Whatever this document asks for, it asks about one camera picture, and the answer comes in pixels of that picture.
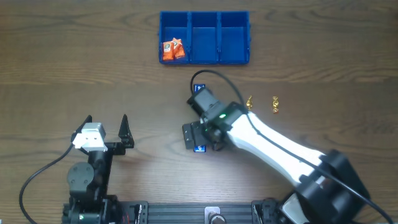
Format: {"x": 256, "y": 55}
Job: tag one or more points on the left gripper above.
{"x": 115, "y": 149}

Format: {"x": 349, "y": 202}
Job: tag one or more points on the blue candy pack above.
{"x": 199, "y": 149}
{"x": 198, "y": 87}

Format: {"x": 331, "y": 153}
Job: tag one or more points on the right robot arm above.
{"x": 267, "y": 146}

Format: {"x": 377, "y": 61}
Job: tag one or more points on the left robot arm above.
{"x": 99, "y": 174}

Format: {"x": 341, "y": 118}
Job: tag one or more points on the orange candy box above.
{"x": 168, "y": 51}
{"x": 179, "y": 51}

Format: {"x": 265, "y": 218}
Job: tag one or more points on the blue tray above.
{"x": 203, "y": 43}

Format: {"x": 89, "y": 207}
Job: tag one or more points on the gold wrapped candy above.
{"x": 249, "y": 104}
{"x": 275, "y": 105}

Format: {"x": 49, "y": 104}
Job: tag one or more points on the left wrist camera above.
{"x": 90, "y": 137}

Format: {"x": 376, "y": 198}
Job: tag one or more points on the mounting rail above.
{"x": 180, "y": 213}

